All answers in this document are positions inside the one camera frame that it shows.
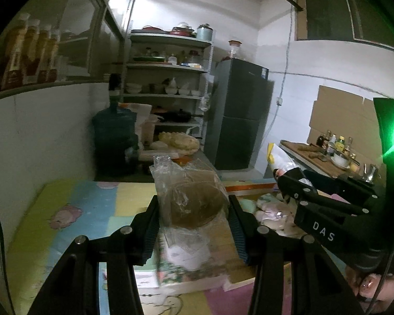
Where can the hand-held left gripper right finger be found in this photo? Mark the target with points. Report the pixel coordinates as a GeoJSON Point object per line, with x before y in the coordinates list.
{"type": "Point", "coordinates": [238, 233]}

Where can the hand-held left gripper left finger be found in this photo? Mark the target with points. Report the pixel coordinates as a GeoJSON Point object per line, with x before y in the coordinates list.
{"type": "Point", "coordinates": [149, 233]}

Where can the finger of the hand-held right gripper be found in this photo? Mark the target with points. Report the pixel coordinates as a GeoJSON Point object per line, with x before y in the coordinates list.
{"type": "Point", "coordinates": [331, 205]}
{"type": "Point", "coordinates": [331, 187]}

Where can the clear bag with brown item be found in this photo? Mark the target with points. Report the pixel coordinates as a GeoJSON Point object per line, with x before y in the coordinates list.
{"type": "Point", "coordinates": [190, 203]}

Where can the yellow and white packet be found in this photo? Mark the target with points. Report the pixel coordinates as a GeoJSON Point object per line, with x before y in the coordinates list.
{"type": "Point", "coordinates": [282, 160]}

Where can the white bowl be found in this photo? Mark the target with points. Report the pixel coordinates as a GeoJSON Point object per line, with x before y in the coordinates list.
{"type": "Point", "coordinates": [339, 160]}

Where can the kitchen cleaver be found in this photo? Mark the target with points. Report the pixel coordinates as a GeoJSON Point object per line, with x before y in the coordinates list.
{"type": "Point", "coordinates": [318, 157]}

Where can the pink plush toy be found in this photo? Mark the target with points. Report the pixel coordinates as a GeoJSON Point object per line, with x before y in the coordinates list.
{"type": "Point", "coordinates": [272, 216]}

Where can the metal kettle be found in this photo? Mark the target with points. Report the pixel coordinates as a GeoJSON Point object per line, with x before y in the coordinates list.
{"type": "Point", "coordinates": [369, 172]}

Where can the kitchen counter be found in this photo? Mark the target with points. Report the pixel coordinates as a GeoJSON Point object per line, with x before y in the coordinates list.
{"type": "Point", "coordinates": [302, 157]}

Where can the row of condiment bottles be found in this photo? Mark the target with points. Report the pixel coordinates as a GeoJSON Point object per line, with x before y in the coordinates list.
{"type": "Point", "coordinates": [339, 142]}

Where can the floral tissue pack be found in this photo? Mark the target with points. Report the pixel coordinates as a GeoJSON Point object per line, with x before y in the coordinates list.
{"type": "Point", "coordinates": [184, 269]}

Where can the printed cartoon blanket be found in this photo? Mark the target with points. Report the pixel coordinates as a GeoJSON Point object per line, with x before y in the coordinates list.
{"type": "Point", "coordinates": [85, 203]}

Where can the yellow lumpy pile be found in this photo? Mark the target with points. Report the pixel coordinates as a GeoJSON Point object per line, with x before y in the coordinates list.
{"type": "Point", "coordinates": [180, 142]}

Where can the blue water jug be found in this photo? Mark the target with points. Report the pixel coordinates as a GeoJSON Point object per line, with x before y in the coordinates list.
{"type": "Point", "coordinates": [115, 131]}

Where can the dark refrigerator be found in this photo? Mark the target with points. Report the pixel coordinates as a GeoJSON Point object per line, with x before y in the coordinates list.
{"type": "Point", "coordinates": [236, 121]}

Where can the black pan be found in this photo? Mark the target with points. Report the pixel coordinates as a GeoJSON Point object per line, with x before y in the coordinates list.
{"type": "Point", "coordinates": [179, 115]}

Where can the row of white crockery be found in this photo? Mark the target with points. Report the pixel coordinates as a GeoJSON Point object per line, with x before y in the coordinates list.
{"type": "Point", "coordinates": [177, 88]}

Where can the glass jar with red lid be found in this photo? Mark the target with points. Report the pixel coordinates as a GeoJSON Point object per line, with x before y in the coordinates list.
{"type": "Point", "coordinates": [235, 51]}

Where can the window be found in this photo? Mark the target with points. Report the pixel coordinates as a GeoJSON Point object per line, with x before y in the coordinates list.
{"type": "Point", "coordinates": [328, 16]}

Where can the row of shelf jars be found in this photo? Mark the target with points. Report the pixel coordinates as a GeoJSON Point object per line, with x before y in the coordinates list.
{"type": "Point", "coordinates": [170, 59]}

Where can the white shelf rack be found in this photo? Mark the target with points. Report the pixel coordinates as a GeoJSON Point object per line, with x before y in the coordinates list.
{"type": "Point", "coordinates": [170, 38]}

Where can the light blue pot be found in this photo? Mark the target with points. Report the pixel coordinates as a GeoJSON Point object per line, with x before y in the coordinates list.
{"type": "Point", "coordinates": [204, 33]}

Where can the red pot with lid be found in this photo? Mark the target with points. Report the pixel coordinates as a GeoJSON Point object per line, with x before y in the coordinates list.
{"type": "Point", "coordinates": [184, 32]}

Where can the cardboard wall sheet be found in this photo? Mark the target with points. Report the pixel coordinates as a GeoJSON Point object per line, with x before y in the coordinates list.
{"type": "Point", "coordinates": [341, 115]}

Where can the wall socket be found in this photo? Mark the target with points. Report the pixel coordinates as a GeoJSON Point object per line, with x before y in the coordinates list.
{"type": "Point", "coordinates": [279, 101]}

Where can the glass-front wall cabinet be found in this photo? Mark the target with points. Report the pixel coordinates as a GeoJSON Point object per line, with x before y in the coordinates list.
{"type": "Point", "coordinates": [85, 23]}

